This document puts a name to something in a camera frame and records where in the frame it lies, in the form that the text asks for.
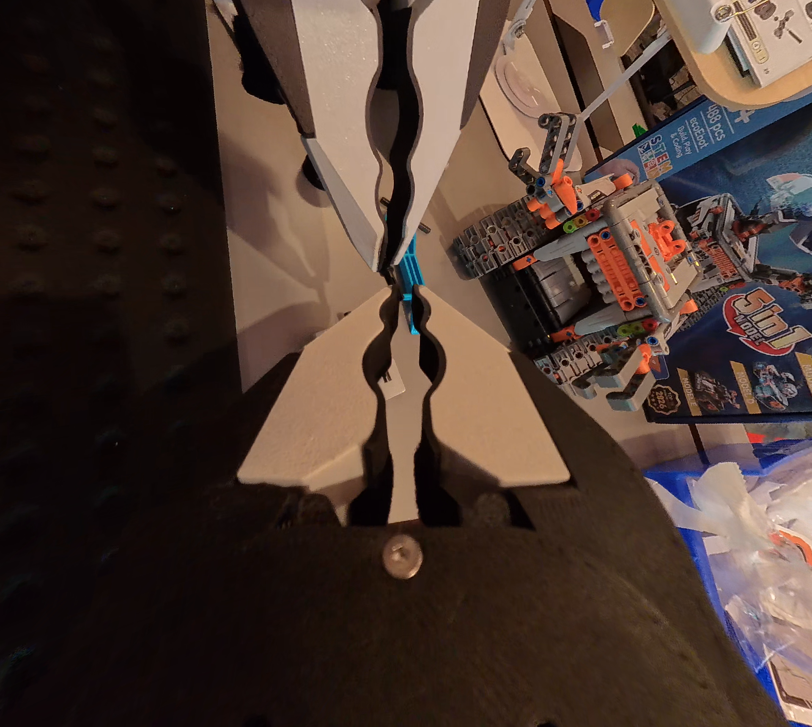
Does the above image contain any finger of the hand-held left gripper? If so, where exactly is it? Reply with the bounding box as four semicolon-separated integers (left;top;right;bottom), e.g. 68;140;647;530
387;0;481;267
284;0;389;272

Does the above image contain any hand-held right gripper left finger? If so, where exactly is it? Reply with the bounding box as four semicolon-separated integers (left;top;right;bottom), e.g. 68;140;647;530
236;284;403;528

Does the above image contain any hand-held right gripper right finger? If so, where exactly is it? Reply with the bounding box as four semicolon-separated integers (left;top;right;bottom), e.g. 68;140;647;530
412;284;572;528

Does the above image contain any blue plastic separator tool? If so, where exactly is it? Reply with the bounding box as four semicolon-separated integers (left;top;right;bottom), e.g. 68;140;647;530
384;219;425;336

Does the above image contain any white book stand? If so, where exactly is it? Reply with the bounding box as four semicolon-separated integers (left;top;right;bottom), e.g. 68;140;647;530
479;0;812;176

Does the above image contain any grey orange toy tracked robot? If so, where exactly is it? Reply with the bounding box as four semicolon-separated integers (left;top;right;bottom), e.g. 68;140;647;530
452;113;702;413

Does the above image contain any black dimpled pad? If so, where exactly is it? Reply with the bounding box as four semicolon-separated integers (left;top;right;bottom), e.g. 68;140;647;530
0;0;242;550

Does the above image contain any blue kit box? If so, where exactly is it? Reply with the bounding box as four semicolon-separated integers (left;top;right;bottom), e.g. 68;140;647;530
584;95;812;426

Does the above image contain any clear plastic bag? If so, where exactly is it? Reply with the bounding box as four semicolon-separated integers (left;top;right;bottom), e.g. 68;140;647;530
650;460;812;709

